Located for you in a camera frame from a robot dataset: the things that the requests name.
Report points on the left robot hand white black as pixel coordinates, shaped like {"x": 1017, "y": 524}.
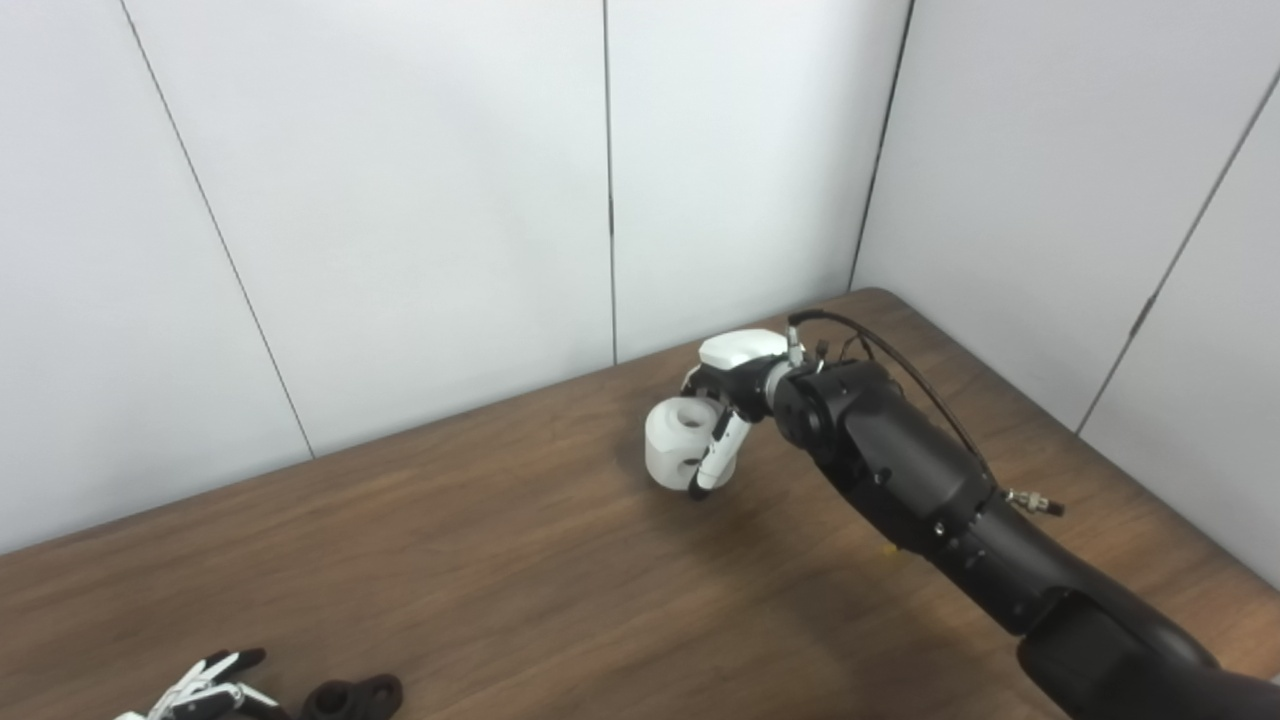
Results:
{"x": 215, "y": 700}

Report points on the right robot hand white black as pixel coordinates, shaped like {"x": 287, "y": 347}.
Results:
{"x": 740, "y": 348}

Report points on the round white piece with holes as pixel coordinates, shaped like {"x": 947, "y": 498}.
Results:
{"x": 670, "y": 450}

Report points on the black flanged holder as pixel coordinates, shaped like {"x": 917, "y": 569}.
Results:
{"x": 350, "y": 698}

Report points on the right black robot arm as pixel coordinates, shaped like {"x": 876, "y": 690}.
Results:
{"x": 900, "y": 470}

